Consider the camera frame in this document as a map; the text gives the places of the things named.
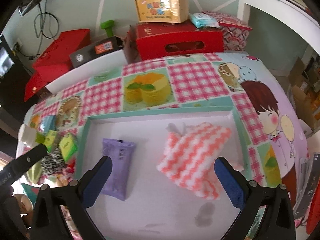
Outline black white leopard scrunchie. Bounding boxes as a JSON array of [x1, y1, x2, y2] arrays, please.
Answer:
[[40, 147, 66, 176]]

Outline green tissue pack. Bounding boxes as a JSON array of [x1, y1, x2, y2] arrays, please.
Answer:
[[43, 130, 59, 152], [59, 133, 78, 163]]

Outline purple wipes packet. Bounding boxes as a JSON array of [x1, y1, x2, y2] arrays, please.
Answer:
[[101, 138, 136, 201]]

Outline pink white striped towel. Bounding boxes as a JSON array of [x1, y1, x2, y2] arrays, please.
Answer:
[[157, 122, 232, 200]]

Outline pale pink cloth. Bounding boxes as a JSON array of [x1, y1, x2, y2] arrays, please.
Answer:
[[13, 194, 33, 215]]

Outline light green cloth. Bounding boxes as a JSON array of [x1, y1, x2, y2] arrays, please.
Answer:
[[25, 161, 42, 184]]

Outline light blue face mask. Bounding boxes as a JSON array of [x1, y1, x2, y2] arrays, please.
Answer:
[[40, 115, 56, 134]]

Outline red round stool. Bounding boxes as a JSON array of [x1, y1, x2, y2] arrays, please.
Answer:
[[306, 185, 320, 235]]

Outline teal plastic box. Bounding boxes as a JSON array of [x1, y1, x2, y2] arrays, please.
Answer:
[[21, 183, 40, 202]]

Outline patterned plaid tablecloth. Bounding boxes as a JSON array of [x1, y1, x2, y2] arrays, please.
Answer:
[[27, 53, 308, 201]]

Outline white pill bottle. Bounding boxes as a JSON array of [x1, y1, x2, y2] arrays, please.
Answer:
[[17, 124, 40, 148]]

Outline mint shallow tray box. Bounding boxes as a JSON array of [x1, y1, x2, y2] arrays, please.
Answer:
[[75, 107, 252, 239]]

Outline cardboard boxes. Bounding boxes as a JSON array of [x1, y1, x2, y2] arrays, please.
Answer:
[[289, 57, 319, 132]]

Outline black cabinet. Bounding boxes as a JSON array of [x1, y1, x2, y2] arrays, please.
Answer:
[[0, 35, 33, 131]]

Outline large red gift box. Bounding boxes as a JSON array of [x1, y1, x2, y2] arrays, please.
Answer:
[[24, 29, 91, 102]]

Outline monitor screen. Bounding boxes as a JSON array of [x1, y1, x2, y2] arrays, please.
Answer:
[[0, 47, 14, 79]]

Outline white foam board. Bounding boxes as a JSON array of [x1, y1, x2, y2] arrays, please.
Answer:
[[46, 50, 128, 94]]

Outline black carton box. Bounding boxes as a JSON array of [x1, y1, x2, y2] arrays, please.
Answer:
[[69, 36, 124, 68]]

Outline red white patterned box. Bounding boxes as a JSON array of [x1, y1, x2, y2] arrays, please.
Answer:
[[203, 11, 252, 51]]

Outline white desk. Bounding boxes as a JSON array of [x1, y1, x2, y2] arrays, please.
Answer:
[[237, 0, 319, 53]]

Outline blue wet wipes pack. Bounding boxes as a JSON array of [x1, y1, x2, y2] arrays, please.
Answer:
[[189, 13, 219, 28]]

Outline black cable on wall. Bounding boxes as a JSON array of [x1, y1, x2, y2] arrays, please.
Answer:
[[15, 0, 60, 61]]

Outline red box with cutout handle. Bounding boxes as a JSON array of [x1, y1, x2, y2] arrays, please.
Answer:
[[129, 20, 224, 61]]

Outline yellow gift box with handle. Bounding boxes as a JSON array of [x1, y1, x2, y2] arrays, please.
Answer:
[[135, 0, 189, 24]]

